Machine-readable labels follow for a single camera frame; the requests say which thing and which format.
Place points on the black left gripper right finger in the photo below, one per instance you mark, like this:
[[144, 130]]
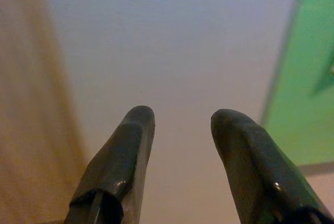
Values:
[[255, 171]]

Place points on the green wall sheet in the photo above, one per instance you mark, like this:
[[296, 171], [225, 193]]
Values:
[[305, 83]]

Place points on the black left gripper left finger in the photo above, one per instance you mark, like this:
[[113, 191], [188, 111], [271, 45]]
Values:
[[117, 156]]

